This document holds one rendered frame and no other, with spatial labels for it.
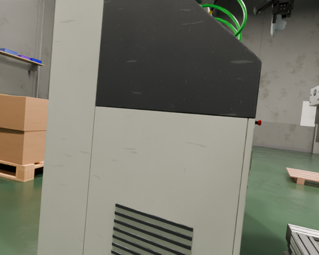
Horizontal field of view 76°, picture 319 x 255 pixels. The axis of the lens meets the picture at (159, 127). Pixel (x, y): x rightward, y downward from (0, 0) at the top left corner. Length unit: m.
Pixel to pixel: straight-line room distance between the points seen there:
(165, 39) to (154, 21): 0.08
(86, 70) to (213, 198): 0.68
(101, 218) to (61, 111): 0.48
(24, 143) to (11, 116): 0.32
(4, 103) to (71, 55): 1.74
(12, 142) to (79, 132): 1.72
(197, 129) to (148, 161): 0.21
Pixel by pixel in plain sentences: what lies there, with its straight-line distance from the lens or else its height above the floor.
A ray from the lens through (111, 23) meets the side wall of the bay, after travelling 0.89.
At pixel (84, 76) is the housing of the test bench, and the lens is 0.91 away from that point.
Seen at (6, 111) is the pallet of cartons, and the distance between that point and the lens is 2.63.
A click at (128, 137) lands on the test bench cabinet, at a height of 0.69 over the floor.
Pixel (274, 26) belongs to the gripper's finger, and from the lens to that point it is 1.17.
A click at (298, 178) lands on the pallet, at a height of 0.08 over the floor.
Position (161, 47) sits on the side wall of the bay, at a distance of 0.74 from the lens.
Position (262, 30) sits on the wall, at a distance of 10.77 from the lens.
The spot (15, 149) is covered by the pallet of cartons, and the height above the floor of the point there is 0.31.
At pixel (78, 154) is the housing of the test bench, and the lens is 0.91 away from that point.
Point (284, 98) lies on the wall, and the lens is 10.13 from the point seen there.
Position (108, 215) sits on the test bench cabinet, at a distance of 0.87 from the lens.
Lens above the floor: 0.76
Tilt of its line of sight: 2 degrees down
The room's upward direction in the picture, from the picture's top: 6 degrees clockwise
